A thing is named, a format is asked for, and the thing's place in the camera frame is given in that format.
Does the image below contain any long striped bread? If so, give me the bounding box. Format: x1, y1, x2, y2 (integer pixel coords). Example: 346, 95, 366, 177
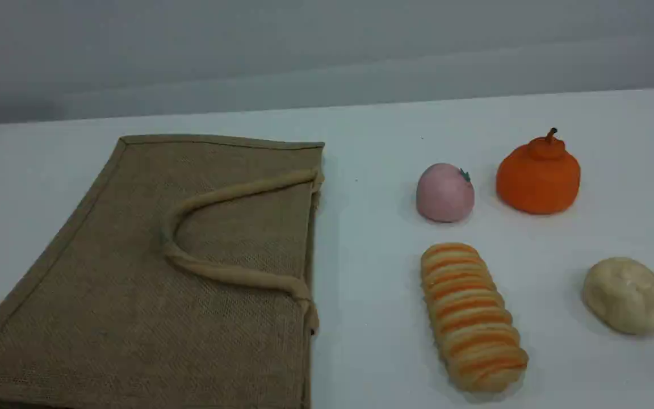
420, 243, 530, 394

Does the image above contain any cream round bun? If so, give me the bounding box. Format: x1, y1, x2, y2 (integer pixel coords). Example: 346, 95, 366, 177
581, 256, 654, 336

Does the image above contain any orange tangerine toy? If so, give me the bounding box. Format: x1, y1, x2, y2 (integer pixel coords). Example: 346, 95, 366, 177
496, 127, 581, 215

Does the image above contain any brown jute tote bag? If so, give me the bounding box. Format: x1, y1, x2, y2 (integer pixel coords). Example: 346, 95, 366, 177
0, 133, 326, 409

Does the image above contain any pink peach toy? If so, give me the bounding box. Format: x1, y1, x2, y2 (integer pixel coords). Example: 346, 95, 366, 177
416, 162, 475, 223

